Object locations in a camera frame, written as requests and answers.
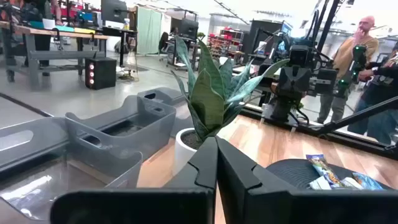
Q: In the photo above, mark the red parts shelf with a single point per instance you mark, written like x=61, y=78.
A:
x=225, y=40

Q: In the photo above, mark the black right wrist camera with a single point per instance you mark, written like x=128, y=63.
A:
x=299, y=56

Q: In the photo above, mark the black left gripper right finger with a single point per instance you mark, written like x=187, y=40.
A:
x=311, y=208

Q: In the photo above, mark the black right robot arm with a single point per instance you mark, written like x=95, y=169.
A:
x=325, y=81

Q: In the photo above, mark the green curtain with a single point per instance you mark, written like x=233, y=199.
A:
x=149, y=31

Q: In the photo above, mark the person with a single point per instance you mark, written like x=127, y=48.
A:
x=345, y=56
x=57, y=14
x=379, y=93

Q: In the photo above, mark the white round plant pot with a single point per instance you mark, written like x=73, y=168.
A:
x=183, y=152

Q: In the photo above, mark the green orange granola bar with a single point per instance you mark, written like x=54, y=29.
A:
x=325, y=171

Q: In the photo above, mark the black monitor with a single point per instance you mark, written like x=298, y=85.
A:
x=113, y=11
x=188, y=28

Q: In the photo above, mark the green snake plant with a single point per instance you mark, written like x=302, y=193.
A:
x=205, y=99

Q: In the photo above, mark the black office chair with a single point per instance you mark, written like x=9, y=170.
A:
x=163, y=43

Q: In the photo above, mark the round black plate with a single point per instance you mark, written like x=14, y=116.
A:
x=289, y=174

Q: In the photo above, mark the wooden top workbench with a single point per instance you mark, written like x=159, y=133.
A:
x=37, y=31

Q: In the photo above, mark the black desk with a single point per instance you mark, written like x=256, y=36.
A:
x=119, y=31

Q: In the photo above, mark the black box with pink lights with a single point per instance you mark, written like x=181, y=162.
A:
x=105, y=74

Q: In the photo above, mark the black aluminium table frame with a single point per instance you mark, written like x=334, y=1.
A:
x=357, y=141

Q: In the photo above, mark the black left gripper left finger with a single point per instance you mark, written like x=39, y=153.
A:
x=124, y=208

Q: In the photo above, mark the blue red-ended granola bar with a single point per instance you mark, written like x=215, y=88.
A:
x=368, y=182

